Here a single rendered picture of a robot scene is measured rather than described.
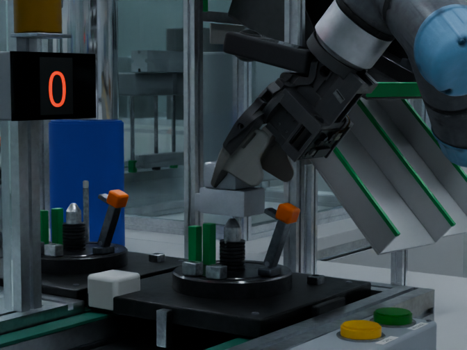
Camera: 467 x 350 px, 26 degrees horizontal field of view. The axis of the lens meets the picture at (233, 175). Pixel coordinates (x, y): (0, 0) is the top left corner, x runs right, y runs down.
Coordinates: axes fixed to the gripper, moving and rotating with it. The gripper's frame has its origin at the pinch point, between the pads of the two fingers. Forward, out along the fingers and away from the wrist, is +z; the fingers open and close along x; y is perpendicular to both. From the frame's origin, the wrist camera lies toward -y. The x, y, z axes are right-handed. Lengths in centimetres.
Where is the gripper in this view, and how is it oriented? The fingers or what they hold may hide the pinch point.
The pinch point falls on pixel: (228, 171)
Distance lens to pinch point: 117.6
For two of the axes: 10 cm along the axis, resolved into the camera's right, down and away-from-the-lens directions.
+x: 5.8, -0.8, 8.1
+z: -5.3, 7.2, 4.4
